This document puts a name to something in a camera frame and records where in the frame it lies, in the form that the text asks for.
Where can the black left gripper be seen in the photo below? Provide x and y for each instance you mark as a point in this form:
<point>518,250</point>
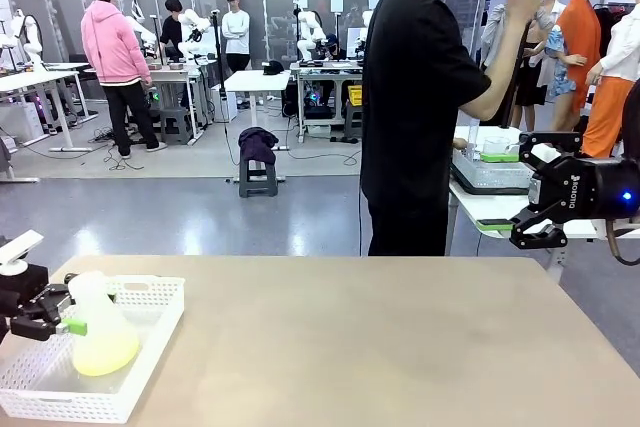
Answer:
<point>22,292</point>

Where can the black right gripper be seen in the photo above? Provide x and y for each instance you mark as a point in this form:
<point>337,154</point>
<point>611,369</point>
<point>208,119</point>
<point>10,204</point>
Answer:
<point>590,192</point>

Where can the translucent plastic Erlenmeyer flask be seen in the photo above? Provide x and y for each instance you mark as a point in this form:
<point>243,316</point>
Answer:
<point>105,347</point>

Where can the person's right forearm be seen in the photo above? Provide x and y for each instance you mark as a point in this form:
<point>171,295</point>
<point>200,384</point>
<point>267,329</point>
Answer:
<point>500,77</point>

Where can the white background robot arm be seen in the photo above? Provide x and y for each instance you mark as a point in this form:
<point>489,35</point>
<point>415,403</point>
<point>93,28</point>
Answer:
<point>30,32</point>
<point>307,42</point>
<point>192,22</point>
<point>142,32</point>

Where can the person's left hand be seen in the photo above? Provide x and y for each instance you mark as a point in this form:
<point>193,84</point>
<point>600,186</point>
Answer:
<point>460,144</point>

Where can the black plastic tray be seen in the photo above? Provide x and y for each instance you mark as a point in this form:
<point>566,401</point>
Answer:
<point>480,192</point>

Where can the black tripod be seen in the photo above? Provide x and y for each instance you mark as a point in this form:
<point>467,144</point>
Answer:
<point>512,97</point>

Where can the mannequin in white jacket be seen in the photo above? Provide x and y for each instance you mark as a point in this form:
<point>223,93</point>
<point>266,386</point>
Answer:
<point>607,112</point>

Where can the mannequin in blue floral dress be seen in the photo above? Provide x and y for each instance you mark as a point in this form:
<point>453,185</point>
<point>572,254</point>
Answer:
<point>560,72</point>

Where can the mannequin in grey shirt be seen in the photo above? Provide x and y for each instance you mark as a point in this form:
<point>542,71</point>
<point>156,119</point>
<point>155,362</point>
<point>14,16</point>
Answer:
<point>492,37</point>

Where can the mannequin in orange outfit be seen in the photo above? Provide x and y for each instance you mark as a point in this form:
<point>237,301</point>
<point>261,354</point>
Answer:
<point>580,32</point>

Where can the person in black T-shirt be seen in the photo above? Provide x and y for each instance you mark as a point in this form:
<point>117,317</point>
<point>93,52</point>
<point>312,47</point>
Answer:
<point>410,97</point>

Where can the grey step stool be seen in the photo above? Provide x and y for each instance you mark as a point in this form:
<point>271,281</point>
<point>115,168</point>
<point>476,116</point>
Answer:
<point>175,127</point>
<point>257,182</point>
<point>352,122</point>

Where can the yellow plastic crate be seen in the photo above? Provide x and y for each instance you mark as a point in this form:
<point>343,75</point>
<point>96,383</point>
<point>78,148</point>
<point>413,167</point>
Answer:
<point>355,94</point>

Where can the white office desk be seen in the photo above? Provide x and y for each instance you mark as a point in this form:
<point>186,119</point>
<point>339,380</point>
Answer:
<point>30,78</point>

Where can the long white workbench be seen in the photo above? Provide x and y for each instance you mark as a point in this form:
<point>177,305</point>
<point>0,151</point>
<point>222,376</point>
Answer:
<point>325,69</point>

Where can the seated person in black cap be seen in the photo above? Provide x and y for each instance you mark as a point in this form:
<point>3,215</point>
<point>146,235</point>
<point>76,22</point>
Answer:
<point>334,49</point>

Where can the dark crumpled clothes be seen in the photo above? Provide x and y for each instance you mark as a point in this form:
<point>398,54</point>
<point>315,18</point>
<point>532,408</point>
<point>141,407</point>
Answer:
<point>257,142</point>

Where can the white robot workbench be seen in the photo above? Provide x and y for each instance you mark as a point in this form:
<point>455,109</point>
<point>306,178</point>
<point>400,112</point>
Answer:
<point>172,72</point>

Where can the person in pink hoodie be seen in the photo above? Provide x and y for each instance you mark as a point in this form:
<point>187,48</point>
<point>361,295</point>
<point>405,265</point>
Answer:
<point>115,42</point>

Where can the black pole stand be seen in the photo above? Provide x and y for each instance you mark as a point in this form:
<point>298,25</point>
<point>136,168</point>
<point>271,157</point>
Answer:
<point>218,72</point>

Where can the black baseball cap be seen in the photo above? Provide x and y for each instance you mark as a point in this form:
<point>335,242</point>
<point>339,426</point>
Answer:
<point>274,68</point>

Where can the background person in black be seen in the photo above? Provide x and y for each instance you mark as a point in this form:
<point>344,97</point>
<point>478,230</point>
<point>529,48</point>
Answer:
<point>172,32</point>

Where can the white standing table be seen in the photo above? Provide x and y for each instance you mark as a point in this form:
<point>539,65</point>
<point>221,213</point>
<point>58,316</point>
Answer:
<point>257,79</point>

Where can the person in white long sleeves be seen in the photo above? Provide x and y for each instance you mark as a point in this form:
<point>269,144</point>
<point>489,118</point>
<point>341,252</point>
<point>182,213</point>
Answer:
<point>235,32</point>

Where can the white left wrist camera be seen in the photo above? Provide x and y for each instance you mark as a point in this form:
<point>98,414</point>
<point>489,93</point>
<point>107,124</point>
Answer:
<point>20,247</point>

